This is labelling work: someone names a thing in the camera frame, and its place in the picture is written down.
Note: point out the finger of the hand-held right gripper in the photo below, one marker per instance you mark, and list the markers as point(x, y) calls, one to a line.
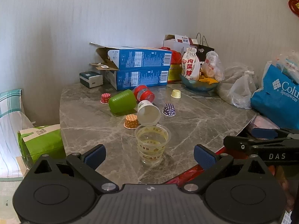
point(265, 133)
point(247, 142)

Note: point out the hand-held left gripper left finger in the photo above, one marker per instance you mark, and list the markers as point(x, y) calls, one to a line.
point(94, 156)

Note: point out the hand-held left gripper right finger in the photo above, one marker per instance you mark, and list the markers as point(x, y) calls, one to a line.
point(204, 157)

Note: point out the white paper cup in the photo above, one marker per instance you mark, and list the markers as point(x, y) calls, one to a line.
point(148, 113)

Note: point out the orange polka-dot baking cup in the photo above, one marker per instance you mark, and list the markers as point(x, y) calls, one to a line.
point(130, 121)

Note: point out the clear plastic cup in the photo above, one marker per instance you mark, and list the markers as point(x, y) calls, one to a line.
point(151, 144)

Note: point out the red polka-dot baking cup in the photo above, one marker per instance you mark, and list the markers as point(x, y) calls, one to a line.
point(105, 98)

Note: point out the purple polka-dot baking cup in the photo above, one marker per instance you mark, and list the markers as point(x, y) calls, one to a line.
point(169, 110)

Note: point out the green plastic cup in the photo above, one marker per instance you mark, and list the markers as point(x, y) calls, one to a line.
point(122, 101)

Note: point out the yellow polka-dot baking cup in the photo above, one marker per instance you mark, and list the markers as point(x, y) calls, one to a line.
point(176, 94)

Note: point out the pink packet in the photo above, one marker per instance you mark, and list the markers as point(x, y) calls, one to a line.
point(260, 123)

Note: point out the red plastic stool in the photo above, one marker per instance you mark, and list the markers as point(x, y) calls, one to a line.
point(186, 176)

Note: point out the blue shopping bag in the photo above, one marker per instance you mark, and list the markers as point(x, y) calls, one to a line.
point(273, 98)

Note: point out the clear plastic bag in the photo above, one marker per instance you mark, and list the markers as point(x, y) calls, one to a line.
point(240, 86)

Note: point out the green and white paper bag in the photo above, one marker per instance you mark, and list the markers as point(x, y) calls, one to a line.
point(42, 140)

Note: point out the blue ceramic bowl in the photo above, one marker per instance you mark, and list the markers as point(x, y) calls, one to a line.
point(198, 86)

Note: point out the yellow snack packet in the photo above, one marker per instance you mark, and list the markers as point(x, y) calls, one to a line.
point(209, 81)

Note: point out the white packets in bag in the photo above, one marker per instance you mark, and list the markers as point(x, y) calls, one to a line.
point(288, 64)

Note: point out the green and white tissue box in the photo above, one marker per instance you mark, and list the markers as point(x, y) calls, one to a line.
point(90, 79)

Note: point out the red lidded plastic jar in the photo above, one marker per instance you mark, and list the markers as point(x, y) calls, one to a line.
point(144, 93)

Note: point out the clear bag of snacks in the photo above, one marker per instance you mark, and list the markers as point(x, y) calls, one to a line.
point(212, 67)

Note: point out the striped white bedding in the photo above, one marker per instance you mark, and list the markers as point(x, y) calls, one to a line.
point(10, 149)

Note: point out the red and yellow box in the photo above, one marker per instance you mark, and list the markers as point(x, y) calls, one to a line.
point(175, 67)

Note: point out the plaid pillow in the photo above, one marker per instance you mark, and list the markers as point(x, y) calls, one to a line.
point(10, 101)

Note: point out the black paper gift bag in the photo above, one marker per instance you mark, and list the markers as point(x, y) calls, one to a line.
point(203, 50)

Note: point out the open-flap blue cardboard box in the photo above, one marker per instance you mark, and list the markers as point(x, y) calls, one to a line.
point(140, 57)

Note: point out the white and red carton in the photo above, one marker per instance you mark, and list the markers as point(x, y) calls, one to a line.
point(174, 42)

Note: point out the red knot decoration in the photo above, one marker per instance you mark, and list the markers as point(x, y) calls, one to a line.
point(294, 5)

